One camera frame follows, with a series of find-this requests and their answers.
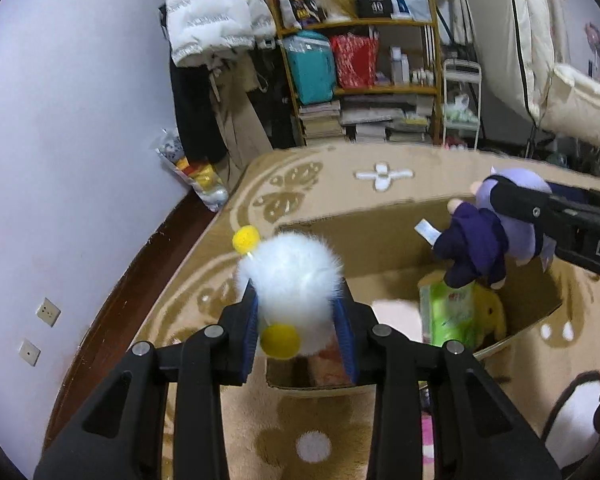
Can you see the teal bag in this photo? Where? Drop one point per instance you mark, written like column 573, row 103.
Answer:
column 312, row 66

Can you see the wooden shelf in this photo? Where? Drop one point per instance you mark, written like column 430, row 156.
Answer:
column 425, row 80

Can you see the white metal cart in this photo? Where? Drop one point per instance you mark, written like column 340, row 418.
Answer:
column 462, row 101

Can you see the cardboard box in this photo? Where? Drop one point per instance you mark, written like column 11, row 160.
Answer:
column 384, row 259

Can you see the beige hanging coat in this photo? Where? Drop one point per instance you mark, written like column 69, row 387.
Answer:
column 239, row 125

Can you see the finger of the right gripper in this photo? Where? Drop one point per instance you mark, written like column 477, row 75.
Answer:
column 523, row 204

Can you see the black hanging garment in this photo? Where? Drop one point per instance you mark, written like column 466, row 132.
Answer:
column 194, row 115

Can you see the wall socket upper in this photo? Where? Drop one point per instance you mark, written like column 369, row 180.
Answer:
column 48, row 312

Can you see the wall socket lower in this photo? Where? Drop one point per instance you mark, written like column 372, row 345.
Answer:
column 29, row 352

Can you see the white reclining chair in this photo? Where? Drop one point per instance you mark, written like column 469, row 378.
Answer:
column 522, row 46

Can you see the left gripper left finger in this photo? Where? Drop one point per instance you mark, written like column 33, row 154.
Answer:
column 117, row 433

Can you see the white puffer jacket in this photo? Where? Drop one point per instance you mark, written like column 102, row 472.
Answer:
column 207, row 32

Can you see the yellow dog plush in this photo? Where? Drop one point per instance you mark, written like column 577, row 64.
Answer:
column 489, row 316

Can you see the wall socket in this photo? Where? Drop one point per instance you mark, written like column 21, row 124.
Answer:
column 48, row 312
column 29, row 352

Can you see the black box with 40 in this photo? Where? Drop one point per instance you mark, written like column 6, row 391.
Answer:
column 374, row 8

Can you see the stack of books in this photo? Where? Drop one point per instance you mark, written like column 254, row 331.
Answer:
column 321, row 123

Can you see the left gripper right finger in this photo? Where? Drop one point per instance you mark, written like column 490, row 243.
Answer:
column 478, row 432

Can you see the pink striped pack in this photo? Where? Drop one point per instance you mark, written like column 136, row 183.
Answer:
column 326, row 369

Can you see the red gift bag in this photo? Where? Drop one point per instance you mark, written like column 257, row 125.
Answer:
column 356, row 60

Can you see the beige brown patterned carpet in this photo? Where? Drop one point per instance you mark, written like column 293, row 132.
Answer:
column 277, row 425

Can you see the purple white-haired doll plush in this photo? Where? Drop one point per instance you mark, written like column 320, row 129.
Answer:
column 478, row 240

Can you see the green tissue pack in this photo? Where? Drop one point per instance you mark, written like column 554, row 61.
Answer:
column 448, row 313

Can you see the white fluffy pompom plush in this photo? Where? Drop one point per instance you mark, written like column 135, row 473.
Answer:
column 296, row 278

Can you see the plastic bag of toys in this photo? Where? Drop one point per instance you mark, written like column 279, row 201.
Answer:
column 199, row 176

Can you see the black white plush slipper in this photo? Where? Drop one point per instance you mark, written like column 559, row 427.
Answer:
column 569, row 434

